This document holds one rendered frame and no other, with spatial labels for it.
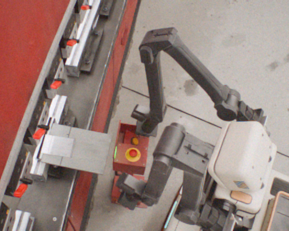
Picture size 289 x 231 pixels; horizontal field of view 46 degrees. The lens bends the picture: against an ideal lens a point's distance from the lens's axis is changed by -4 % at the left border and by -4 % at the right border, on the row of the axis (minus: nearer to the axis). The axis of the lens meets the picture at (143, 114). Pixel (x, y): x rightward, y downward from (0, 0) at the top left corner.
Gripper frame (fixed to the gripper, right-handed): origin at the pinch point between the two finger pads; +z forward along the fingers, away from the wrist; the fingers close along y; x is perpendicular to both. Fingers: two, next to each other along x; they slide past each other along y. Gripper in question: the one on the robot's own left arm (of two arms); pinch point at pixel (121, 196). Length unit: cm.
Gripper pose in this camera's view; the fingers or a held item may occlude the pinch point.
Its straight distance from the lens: 141.0
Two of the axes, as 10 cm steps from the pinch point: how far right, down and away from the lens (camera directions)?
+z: -4.8, 2.5, 8.4
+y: -4.1, 7.9, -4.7
